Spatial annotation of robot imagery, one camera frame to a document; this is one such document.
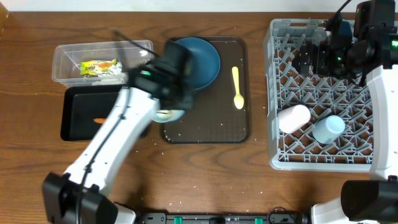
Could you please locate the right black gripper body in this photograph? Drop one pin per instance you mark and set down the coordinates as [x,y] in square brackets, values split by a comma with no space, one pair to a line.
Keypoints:
[326,60]

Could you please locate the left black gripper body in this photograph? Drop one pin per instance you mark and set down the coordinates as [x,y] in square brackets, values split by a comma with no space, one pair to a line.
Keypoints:
[183,97]

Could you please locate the light blue rice bowl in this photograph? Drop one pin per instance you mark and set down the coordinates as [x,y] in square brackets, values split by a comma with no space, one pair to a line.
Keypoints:
[165,116]

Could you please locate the dark blue plate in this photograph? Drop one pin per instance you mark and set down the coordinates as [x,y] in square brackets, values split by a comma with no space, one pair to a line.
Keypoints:
[206,62]

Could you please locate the white napkin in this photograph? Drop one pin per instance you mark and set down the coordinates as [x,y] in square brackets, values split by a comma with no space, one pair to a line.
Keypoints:
[114,76]

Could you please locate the pink cup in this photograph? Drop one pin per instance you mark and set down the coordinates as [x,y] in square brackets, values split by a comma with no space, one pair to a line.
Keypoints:
[293,118]

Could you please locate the light blue cup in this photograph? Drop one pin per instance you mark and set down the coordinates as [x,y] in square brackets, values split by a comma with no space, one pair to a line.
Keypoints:
[328,129]

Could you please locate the orange carrot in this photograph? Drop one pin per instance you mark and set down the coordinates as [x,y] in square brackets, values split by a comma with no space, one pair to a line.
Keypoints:
[99,120]

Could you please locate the green yellow snack wrapper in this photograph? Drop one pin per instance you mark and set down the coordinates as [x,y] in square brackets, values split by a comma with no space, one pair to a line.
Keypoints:
[95,67]

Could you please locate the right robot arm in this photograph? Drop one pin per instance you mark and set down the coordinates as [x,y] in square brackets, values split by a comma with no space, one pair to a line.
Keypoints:
[367,48]

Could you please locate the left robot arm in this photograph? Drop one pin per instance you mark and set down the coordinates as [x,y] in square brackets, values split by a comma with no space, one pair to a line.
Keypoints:
[80,195]

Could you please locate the grey dishwasher rack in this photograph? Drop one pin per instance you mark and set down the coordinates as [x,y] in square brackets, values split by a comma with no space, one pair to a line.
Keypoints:
[352,151]

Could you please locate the dark brown serving tray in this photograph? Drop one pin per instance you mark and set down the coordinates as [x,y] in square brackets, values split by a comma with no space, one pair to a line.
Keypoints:
[215,119]

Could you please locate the yellow plastic spoon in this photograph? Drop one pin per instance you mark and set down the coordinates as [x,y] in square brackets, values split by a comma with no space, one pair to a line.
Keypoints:
[238,98]

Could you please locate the clear plastic bin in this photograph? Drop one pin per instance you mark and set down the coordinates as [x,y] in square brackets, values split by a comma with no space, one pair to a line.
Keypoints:
[67,59]

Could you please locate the black tray bin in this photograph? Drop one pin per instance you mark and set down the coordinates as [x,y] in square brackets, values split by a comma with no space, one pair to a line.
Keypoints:
[82,104]

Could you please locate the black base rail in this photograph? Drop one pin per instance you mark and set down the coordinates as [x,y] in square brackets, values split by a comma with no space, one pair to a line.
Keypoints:
[273,217]

